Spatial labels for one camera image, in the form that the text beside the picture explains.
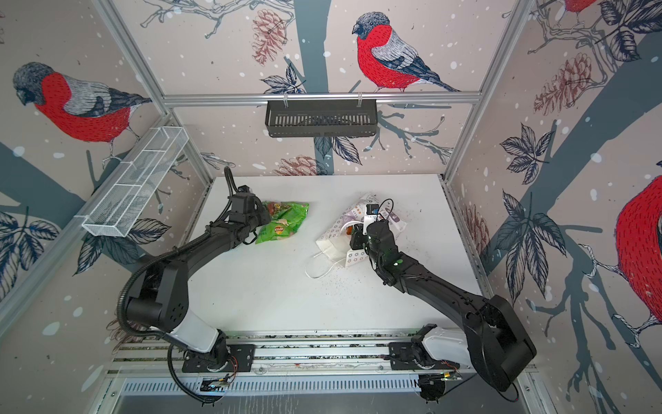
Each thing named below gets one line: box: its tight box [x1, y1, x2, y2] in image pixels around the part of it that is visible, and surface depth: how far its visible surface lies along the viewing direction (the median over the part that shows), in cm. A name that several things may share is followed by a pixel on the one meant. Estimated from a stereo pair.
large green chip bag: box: [255, 200, 310, 245], surface depth 100 cm
